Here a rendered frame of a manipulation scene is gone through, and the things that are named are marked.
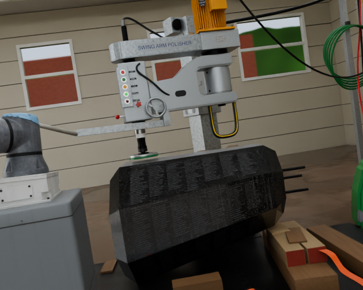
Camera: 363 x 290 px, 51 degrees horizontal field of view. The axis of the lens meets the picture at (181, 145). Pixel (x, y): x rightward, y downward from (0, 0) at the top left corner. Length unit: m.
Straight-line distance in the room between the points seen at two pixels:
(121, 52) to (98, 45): 6.23
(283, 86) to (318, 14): 1.95
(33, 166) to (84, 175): 7.14
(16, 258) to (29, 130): 0.53
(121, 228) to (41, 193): 0.92
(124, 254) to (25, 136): 1.14
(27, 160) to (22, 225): 0.28
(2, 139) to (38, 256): 0.50
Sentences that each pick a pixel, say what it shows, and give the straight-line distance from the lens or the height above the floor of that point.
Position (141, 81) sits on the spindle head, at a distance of 2.77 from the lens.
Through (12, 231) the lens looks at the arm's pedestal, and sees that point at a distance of 1.69.
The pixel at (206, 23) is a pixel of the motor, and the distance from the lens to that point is 2.99.
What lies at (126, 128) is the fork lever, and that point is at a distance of 2.78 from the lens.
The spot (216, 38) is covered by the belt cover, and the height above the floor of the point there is 1.67.
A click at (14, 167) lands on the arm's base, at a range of 1.77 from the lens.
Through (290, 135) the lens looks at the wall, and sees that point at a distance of 9.60.
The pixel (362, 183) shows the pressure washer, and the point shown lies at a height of 0.38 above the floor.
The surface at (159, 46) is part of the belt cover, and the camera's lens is 2.83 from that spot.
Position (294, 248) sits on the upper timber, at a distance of 2.50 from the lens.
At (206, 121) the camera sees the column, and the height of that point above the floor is 1.08.
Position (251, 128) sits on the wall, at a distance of 9.25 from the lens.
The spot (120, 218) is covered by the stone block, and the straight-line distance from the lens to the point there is 2.50.
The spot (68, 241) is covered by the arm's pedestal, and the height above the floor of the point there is 0.69.
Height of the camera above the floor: 1.09
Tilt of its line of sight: 3 degrees down
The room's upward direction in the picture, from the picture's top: 9 degrees counter-clockwise
